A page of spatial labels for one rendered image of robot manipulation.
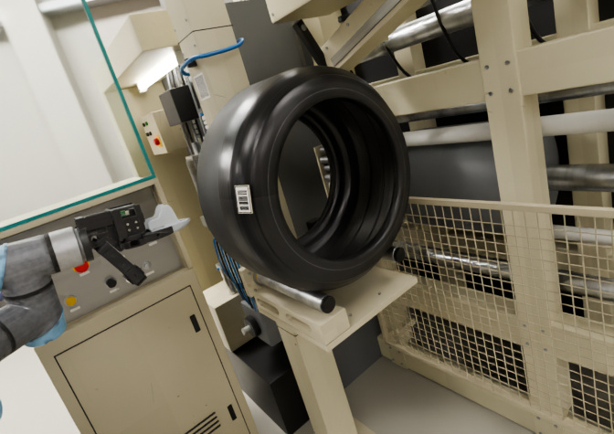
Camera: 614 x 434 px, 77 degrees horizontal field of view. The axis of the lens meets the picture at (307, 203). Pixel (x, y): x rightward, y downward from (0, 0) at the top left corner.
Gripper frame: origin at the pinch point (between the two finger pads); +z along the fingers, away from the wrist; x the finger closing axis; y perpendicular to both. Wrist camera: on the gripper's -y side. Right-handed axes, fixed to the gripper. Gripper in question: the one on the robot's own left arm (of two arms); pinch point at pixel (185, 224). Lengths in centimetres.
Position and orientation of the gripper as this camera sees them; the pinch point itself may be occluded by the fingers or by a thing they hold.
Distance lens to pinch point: 89.5
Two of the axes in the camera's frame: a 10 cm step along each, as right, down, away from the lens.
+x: -5.8, -0.5, 8.1
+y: -1.9, -9.6, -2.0
